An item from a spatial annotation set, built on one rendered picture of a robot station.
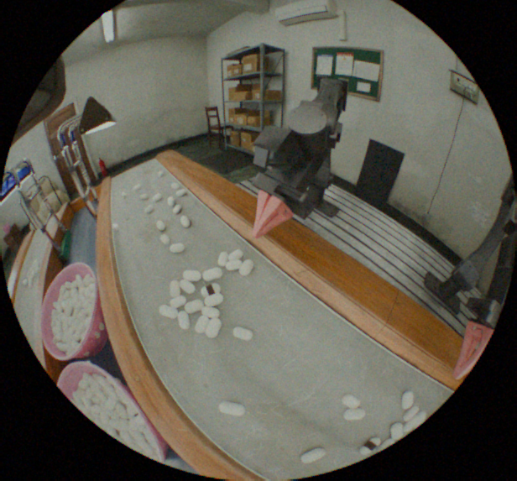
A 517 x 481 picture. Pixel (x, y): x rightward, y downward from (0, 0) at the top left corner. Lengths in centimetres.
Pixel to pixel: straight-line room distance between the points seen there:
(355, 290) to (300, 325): 12
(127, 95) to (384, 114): 467
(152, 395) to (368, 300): 38
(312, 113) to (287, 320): 32
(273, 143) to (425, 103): 197
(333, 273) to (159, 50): 495
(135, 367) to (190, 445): 15
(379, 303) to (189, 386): 35
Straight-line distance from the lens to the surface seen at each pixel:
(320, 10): 259
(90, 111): 43
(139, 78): 468
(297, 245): 35
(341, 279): 33
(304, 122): 24
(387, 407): 38
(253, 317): 30
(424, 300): 60
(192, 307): 30
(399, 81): 215
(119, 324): 36
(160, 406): 31
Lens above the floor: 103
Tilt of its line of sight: 42 degrees down
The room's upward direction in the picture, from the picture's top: straight up
